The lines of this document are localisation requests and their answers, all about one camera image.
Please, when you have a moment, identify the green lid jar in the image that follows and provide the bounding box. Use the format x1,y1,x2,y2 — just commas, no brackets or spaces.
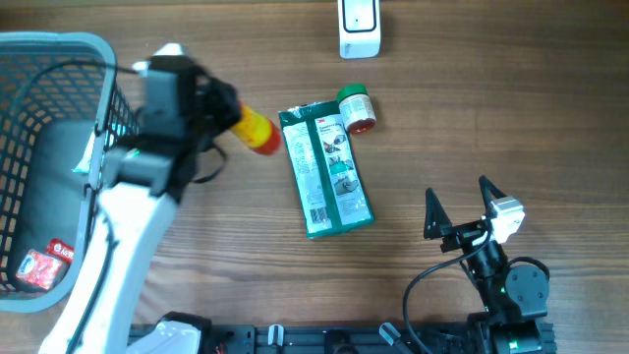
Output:
336,84,376,134

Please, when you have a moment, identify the grey plastic shopping basket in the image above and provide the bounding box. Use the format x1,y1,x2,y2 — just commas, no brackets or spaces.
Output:
1,31,139,314

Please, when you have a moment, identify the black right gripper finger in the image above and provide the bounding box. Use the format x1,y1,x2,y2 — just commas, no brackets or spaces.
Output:
424,188,453,240
479,175,506,216

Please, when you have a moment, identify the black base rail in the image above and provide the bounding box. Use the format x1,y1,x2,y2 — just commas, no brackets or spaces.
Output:
128,312,558,354

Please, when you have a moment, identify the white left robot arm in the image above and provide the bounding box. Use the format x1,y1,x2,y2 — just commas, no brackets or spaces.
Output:
39,59,242,353

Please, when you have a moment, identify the red tissue packet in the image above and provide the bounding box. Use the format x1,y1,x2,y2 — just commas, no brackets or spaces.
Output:
16,250,67,291

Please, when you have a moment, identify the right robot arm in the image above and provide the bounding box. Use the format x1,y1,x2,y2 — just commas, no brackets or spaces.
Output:
424,176,557,354

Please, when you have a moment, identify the left camera cable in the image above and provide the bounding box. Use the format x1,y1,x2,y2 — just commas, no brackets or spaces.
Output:
9,58,230,186

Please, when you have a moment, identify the camera cable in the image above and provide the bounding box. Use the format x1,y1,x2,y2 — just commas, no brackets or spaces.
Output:
402,228,492,354
9,58,230,186

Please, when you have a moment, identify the green sponge package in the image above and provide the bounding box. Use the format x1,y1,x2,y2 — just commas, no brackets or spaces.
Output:
278,101,374,239

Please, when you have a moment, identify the red sauce squeeze bottle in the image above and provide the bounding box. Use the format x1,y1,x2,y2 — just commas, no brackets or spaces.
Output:
230,102,281,155

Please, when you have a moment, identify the red candy bar wrapper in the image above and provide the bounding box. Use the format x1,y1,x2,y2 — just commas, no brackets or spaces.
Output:
45,238,75,265

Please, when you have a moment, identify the white barcode scanner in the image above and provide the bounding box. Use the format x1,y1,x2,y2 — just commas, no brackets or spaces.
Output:
337,0,381,60

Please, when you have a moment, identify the right camera cable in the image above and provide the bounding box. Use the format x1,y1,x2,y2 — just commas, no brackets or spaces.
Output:
402,228,492,354

